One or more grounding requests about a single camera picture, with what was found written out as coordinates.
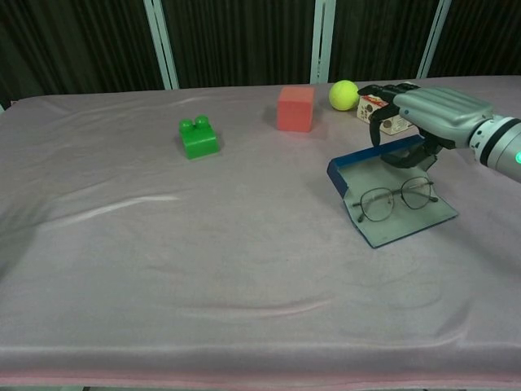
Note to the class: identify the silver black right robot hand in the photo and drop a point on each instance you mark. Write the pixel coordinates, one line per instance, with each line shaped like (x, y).
(443, 110)

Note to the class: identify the wire-rimmed eyeglasses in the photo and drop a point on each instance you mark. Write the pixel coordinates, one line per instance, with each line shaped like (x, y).
(394, 196)

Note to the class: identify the blue glasses case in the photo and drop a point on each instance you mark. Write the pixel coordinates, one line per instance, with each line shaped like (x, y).
(399, 230)

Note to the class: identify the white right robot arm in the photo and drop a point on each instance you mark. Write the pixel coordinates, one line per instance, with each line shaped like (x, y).
(502, 142)

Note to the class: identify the cookie snack carton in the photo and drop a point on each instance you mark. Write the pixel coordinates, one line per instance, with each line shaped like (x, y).
(366, 111)

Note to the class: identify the yellow tennis ball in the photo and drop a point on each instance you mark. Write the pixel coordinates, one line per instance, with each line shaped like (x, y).
(342, 95)

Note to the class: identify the coral red foam cube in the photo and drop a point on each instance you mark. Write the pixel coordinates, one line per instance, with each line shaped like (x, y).
(295, 110)

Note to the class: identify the dark pleated curtain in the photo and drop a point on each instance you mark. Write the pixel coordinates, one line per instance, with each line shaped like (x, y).
(244, 40)

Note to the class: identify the green toy building brick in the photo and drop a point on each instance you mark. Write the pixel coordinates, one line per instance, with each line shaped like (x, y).
(199, 140)

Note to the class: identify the white partition post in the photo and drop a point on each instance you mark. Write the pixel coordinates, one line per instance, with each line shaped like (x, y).
(163, 45)
(433, 36)
(322, 40)

